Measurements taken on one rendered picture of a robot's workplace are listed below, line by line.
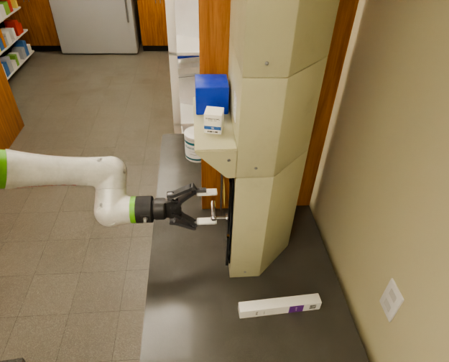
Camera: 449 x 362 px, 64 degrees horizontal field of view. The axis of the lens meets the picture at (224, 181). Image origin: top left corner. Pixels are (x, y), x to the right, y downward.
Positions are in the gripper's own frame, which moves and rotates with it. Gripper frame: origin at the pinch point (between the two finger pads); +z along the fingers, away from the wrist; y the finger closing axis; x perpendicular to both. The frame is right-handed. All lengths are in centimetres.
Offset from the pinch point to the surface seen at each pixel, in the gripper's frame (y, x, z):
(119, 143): -120, 226, -83
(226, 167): 25.0, -10.8, 2.8
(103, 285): -120, 55, -69
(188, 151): -20, 63, -9
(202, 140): 31.0, -5.9, -3.5
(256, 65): 54, -11, 9
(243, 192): 15.5, -10.8, 8.0
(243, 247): -9.2, -10.8, 9.8
